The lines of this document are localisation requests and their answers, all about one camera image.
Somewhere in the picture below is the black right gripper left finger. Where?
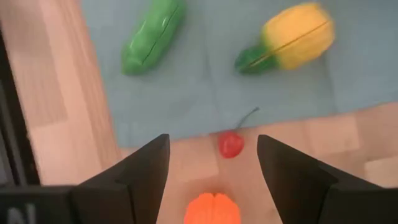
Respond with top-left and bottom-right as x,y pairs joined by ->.
0,133 -> 171,224

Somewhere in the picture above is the orange toy tangerine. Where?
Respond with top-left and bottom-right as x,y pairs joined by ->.
183,192 -> 243,224

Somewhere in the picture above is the black aluminium table frame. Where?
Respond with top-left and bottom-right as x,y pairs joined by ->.
0,26 -> 42,187

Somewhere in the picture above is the red toy cherry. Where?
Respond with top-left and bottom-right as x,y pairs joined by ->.
216,106 -> 261,160

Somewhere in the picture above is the green toy cucumber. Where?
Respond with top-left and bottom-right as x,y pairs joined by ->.
120,0 -> 188,77

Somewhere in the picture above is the light blue cloth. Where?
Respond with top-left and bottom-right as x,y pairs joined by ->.
80,0 -> 398,149

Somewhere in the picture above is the yellow toy pepper green stem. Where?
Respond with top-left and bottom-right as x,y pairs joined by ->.
234,2 -> 336,76

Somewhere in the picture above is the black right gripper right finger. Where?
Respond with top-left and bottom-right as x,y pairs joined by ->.
256,134 -> 398,224

